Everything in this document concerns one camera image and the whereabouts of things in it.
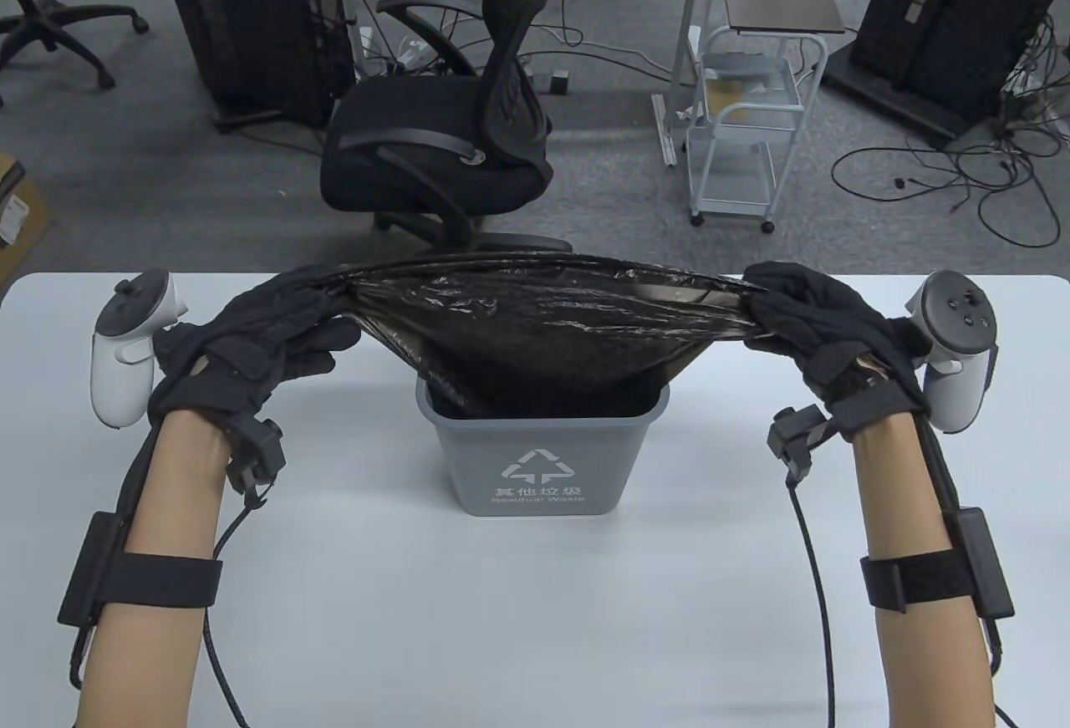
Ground person's right hand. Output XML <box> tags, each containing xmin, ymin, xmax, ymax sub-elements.
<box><xmin>740</xmin><ymin>260</ymin><xmax>933</xmax><ymax>440</ymax></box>

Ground black mesh office chair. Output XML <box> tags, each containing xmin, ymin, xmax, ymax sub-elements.
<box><xmin>320</xmin><ymin>0</ymin><xmax>575</xmax><ymax>262</ymax></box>

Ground white rolling cart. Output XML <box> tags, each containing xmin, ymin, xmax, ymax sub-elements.
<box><xmin>685</xmin><ymin>26</ymin><xmax>828</xmax><ymax>234</ymax></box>

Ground black computer tower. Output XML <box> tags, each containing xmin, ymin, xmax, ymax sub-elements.
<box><xmin>159</xmin><ymin>0</ymin><xmax>356</xmax><ymax>131</ymax></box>

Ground braided black cable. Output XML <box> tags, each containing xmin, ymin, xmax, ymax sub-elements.
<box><xmin>201</xmin><ymin>486</ymin><xmax>252</xmax><ymax>728</ymax></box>
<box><xmin>786</xmin><ymin>477</ymin><xmax>841</xmax><ymax>728</ymax></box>

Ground black floor cable tangle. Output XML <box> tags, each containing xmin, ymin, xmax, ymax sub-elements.
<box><xmin>830</xmin><ymin>9</ymin><xmax>1070</xmax><ymax>248</ymax></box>

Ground person's left hand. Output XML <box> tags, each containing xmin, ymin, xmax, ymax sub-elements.
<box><xmin>149</xmin><ymin>264</ymin><xmax>362</xmax><ymax>440</ymax></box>

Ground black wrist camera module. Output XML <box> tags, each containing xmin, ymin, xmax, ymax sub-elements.
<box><xmin>222</xmin><ymin>419</ymin><xmax>287</xmax><ymax>495</ymax></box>
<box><xmin>767</xmin><ymin>406</ymin><xmax>837</xmax><ymax>482</ymax></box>

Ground grey plastic trash bin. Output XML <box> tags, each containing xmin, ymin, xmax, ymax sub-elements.
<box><xmin>415</xmin><ymin>377</ymin><xmax>671</xmax><ymax>517</ymax></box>

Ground person's right forearm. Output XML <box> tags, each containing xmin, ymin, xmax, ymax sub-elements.
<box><xmin>848</xmin><ymin>410</ymin><xmax>1004</xmax><ymax>728</ymax></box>

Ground black garbage bag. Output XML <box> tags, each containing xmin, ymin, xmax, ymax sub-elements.
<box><xmin>334</xmin><ymin>253</ymin><xmax>766</xmax><ymax>420</ymax></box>

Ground black strapped arm pack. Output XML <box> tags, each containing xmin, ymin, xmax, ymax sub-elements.
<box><xmin>57</xmin><ymin>511</ymin><xmax>224</xmax><ymax>629</ymax></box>
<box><xmin>861</xmin><ymin>508</ymin><xmax>1017</xmax><ymax>620</ymax></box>

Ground thin black cable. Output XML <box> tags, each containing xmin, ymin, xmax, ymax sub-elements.
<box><xmin>67</xmin><ymin>624</ymin><xmax>97</xmax><ymax>687</ymax></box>
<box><xmin>982</xmin><ymin>615</ymin><xmax>1025</xmax><ymax>728</ymax></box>

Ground person's left forearm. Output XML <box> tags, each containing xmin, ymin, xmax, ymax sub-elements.
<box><xmin>74</xmin><ymin>406</ymin><xmax>235</xmax><ymax>728</ymax></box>

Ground cardboard box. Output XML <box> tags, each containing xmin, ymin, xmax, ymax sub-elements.
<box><xmin>0</xmin><ymin>153</ymin><xmax>55</xmax><ymax>286</ymax></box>

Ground black equipment cabinet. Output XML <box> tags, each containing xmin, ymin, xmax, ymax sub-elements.
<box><xmin>819</xmin><ymin>0</ymin><xmax>1062</xmax><ymax>148</ymax></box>

